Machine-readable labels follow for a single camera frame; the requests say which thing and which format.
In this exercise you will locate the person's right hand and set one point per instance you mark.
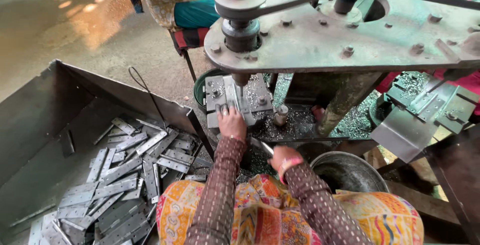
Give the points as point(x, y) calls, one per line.
point(282, 156)

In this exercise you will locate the person's left hand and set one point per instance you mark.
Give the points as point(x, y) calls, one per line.
point(231, 123)

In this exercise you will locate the person's left fingers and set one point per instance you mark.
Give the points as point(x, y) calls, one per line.
point(224, 109)

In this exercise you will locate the metal hinge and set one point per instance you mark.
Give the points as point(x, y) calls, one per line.
point(235, 98)

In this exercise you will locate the steel drill jig fixture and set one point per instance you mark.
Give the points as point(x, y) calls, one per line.
point(423, 110)
point(237, 98)

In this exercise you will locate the dark green bucket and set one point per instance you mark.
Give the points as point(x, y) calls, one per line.
point(202, 87)

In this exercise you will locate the metal stool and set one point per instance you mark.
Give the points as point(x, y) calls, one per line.
point(184, 58)

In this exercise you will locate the pink bangle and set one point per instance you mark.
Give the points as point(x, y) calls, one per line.
point(288, 164)

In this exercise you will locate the orange patterned garment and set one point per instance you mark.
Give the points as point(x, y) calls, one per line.
point(277, 215)

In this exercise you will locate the pile of metal hinges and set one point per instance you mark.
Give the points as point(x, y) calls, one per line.
point(119, 183)

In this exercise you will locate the round metal basin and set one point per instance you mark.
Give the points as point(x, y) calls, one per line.
point(348, 172)

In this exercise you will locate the grey multi-spindle drilling machine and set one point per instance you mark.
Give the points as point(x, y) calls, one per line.
point(345, 31)

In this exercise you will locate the large sheet metal bin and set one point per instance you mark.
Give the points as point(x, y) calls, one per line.
point(75, 147)

